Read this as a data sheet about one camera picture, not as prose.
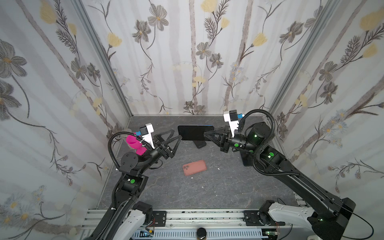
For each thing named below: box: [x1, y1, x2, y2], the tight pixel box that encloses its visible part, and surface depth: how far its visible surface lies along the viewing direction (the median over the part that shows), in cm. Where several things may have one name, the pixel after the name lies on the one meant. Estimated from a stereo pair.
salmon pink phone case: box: [182, 159, 207, 176], surface depth 95 cm
